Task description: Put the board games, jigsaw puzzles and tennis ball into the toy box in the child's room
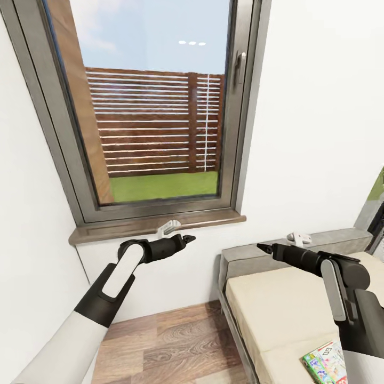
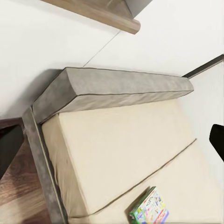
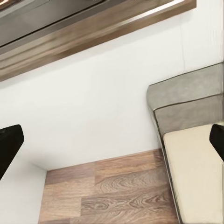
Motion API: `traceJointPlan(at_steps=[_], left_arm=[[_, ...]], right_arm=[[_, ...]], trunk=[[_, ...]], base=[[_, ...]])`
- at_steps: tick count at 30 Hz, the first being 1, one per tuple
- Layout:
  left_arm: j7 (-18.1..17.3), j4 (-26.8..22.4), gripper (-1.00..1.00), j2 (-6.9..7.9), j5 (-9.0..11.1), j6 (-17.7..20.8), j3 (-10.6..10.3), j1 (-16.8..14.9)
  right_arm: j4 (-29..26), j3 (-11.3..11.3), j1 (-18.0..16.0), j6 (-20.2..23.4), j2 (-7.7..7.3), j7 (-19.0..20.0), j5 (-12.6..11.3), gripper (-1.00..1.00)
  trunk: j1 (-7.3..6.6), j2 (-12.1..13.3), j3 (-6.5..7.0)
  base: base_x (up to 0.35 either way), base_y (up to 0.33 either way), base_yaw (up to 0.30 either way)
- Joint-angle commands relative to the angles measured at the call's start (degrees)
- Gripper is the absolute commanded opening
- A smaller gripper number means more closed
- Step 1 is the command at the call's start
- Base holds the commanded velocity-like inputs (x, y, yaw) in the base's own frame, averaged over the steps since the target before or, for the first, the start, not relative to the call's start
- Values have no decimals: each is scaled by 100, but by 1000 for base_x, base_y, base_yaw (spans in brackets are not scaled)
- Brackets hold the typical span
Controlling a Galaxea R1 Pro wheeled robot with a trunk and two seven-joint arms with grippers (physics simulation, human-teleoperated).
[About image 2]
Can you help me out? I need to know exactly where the board game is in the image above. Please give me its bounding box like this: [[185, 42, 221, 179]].
[[129, 186, 169, 224]]

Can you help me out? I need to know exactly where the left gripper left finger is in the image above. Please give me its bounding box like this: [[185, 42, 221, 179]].
[[0, 123, 27, 180]]

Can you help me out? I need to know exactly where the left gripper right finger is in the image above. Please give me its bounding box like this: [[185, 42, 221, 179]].
[[209, 124, 224, 162]]

